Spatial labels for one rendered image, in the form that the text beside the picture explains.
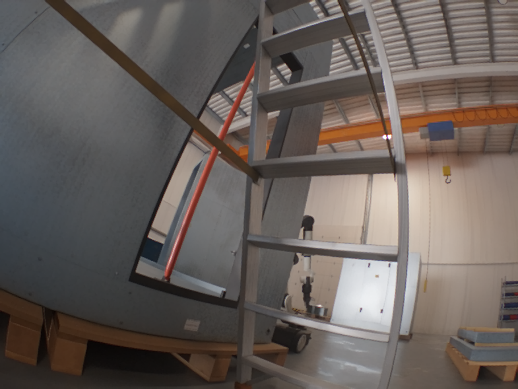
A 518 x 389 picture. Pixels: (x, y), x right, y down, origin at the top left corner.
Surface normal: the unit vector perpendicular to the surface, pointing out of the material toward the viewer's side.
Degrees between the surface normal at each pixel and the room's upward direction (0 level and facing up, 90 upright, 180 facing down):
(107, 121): 90
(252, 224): 92
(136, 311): 90
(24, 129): 90
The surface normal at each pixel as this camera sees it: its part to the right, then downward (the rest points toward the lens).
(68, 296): 0.76, -0.04
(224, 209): 0.51, -0.20
